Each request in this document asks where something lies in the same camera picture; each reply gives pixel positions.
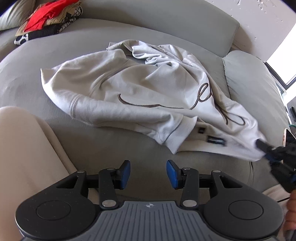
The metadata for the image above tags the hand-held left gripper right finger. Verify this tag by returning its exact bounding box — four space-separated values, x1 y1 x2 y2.
166 160 241 209

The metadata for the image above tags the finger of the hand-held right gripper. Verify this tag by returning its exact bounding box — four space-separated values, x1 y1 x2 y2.
255 138 286 161

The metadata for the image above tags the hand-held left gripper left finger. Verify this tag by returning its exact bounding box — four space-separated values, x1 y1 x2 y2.
57 160 131 210

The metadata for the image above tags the white t-shirt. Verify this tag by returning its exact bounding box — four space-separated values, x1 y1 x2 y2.
40 39 266 163

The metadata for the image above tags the person's right hand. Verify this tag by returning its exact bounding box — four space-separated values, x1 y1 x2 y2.
287 191 296 233

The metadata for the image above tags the smartphone in beige case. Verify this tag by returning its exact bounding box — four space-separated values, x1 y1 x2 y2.
283 128 296 149

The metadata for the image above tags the window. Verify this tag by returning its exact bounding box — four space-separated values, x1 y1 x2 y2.
266 23 296 86

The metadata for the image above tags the grey sofa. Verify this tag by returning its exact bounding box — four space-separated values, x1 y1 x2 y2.
0 0 294 200

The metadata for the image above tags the grey sofa back cushion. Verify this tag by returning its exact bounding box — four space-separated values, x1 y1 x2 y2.
53 0 240 58

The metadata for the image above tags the red garment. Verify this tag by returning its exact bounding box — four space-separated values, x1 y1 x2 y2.
23 0 80 33

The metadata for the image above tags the beige throw pillow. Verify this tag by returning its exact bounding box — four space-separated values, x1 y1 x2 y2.
0 0 36 30

